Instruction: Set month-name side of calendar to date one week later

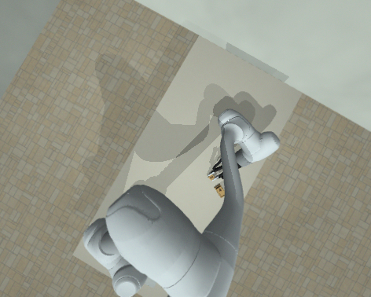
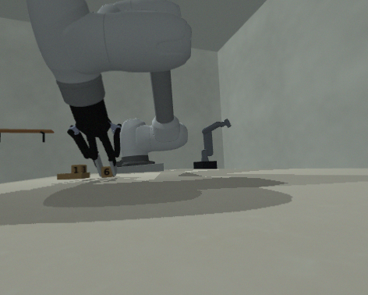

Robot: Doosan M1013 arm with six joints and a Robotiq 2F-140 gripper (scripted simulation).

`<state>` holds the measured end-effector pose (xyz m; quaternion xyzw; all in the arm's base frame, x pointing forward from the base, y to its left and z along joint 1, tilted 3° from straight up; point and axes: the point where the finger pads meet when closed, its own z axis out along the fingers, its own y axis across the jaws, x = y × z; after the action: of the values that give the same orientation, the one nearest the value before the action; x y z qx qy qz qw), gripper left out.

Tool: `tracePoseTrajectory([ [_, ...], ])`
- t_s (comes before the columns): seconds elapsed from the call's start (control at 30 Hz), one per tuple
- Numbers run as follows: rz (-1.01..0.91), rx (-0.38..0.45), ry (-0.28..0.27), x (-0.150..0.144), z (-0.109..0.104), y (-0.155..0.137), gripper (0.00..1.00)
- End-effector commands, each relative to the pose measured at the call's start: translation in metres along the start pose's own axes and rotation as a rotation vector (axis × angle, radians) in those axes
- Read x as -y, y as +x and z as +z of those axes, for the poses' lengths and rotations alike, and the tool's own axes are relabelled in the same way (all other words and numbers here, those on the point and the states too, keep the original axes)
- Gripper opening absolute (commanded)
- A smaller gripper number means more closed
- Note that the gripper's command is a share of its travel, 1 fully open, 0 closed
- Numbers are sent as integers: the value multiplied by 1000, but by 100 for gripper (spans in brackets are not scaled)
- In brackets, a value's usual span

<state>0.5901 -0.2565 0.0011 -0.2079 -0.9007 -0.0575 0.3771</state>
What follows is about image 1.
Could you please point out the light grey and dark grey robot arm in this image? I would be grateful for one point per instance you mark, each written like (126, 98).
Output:
(160, 242)

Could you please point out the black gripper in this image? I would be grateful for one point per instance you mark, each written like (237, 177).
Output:
(217, 169)

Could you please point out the tan wooden tray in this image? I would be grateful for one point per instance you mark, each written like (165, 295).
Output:
(222, 194)

